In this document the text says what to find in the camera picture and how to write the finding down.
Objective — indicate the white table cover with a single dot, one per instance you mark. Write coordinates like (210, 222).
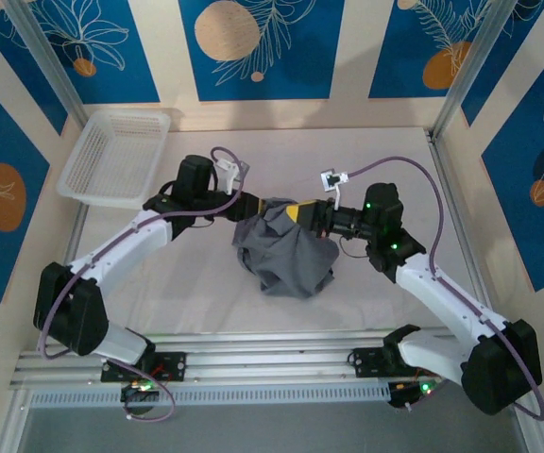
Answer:
(182, 292)

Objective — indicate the aluminium frame leg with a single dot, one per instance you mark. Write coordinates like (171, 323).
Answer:
(534, 434)
(12, 424)

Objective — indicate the aluminium mounting rail frame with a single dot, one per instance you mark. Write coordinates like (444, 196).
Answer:
(262, 358)

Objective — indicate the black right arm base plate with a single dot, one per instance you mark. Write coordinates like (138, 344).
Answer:
(364, 361)

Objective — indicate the grey t-shirt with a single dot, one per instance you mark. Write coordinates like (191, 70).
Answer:
(286, 264)

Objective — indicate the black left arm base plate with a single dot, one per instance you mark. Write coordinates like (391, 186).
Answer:
(177, 365)

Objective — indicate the aluminium corner post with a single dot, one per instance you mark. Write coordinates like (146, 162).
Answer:
(45, 61)
(470, 61)

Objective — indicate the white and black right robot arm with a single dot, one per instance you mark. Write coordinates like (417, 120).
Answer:
(442, 292)

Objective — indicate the aluminium side rail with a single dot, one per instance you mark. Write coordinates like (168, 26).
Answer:
(456, 212)
(71, 245)

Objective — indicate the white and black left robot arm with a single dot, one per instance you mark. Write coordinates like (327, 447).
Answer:
(125, 240)

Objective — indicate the white plastic mesh basket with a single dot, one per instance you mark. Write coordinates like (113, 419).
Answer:
(111, 160)

